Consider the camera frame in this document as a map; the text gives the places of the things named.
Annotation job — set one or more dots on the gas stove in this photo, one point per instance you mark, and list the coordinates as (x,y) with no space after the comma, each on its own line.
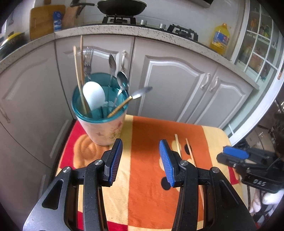
(170,34)

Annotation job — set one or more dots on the small silver spoon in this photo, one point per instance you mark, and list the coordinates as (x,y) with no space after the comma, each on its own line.
(112,64)

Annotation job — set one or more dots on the white gloved right hand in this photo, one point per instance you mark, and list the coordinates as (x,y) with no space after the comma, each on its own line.
(265,198)

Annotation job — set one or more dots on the wooden cutting board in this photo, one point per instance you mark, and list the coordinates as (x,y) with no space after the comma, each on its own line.
(41,20)

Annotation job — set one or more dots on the silver fork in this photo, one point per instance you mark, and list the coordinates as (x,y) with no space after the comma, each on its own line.
(87,61)

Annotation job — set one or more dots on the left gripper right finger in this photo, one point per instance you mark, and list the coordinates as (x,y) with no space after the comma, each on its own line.
(170,164)

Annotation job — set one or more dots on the cabinet door handle pair right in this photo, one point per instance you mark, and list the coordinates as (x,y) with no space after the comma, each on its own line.
(215,84)

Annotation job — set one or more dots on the cabinet door handle pair left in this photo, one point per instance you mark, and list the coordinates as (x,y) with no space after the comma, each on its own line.
(206,81)

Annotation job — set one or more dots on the black frying pan with lid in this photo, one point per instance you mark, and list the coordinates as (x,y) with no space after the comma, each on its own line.
(115,7)

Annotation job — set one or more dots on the white rice paddle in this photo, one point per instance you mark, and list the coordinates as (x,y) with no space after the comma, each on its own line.
(94,94)

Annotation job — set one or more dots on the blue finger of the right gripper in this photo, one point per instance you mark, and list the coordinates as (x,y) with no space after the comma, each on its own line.
(238,153)

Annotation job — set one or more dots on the long silver spoon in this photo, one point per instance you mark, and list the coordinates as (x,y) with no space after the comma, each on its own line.
(138,93)

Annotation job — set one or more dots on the yellow black pot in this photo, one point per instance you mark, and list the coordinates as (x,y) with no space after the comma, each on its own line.
(12,43)

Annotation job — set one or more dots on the wooden knife block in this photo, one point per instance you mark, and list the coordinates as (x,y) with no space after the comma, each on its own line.
(71,17)

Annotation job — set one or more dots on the utensil holder cup teal rim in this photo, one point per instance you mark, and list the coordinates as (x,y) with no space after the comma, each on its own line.
(101,129)

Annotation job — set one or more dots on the light bamboo chopstick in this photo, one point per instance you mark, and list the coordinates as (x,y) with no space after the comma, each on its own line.
(178,145)
(78,77)
(118,108)
(193,161)

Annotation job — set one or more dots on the orange yellow red towel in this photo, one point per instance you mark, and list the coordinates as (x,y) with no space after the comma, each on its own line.
(141,198)

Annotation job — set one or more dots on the blue white carton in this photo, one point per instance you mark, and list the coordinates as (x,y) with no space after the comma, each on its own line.
(57,21)

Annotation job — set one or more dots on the glass door cabinet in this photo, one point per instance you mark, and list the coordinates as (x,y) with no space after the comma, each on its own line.
(261,49)

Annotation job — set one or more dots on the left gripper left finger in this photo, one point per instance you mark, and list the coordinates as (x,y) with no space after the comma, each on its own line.
(111,160)

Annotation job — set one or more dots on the round silver spoon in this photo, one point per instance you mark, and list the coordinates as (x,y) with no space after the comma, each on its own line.
(123,84)

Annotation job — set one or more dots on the cabinet door handle pair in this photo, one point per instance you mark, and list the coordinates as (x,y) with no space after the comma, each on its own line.
(206,81)
(215,84)

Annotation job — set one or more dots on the yellow oil bottle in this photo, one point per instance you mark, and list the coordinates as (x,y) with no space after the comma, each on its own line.
(220,39)

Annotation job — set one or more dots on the brown wooden chopstick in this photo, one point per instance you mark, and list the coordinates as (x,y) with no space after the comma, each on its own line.
(82,73)

